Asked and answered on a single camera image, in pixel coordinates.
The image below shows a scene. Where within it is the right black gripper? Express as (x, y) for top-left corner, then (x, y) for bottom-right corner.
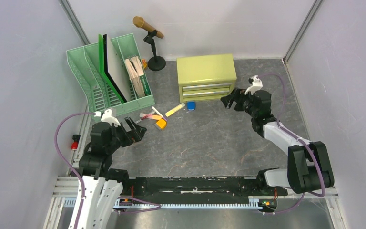
(220, 88), (257, 118)

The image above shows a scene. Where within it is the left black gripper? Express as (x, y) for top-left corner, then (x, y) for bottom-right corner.
(106, 116), (147, 153)

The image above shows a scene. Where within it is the orange small box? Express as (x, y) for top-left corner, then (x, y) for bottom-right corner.
(155, 119), (167, 130)

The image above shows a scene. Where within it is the yellow-green drawer chest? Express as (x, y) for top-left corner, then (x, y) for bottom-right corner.
(176, 54), (237, 102)

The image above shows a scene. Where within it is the blue eraser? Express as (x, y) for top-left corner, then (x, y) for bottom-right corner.
(186, 101), (196, 111)

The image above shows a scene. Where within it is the green plastic folder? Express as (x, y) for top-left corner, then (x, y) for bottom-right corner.
(98, 34), (127, 103)

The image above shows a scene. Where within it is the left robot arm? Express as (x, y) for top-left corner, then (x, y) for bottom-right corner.
(69, 117), (147, 229)

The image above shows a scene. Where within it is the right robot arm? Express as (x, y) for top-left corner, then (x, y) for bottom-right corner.
(221, 88), (335, 197)

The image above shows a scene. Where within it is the orange pink highlighter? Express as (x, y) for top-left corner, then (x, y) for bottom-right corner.
(139, 113), (162, 120)

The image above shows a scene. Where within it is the white pen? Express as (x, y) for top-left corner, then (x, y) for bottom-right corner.
(152, 106), (167, 122)

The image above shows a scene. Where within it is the yellow highlighter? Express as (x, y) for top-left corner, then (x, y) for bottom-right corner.
(165, 103), (185, 117)

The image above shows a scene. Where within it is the red knob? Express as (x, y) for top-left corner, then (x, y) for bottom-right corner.
(71, 134), (81, 151)

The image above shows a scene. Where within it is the small orange object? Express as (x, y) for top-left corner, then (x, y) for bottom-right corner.
(142, 59), (147, 69)

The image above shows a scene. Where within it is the brown microphone on stand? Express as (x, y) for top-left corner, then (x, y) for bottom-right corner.
(133, 16), (166, 71)

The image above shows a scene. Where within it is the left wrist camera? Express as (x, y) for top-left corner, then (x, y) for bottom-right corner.
(94, 107), (121, 127)

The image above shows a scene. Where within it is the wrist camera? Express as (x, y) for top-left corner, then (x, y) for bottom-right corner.
(244, 75), (263, 95)
(94, 107), (121, 127)

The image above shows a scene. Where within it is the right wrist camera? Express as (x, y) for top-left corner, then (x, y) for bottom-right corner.
(244, 75), (263, 95)

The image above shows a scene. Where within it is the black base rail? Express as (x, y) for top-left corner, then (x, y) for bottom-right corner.
(122, 177), (288, 205)

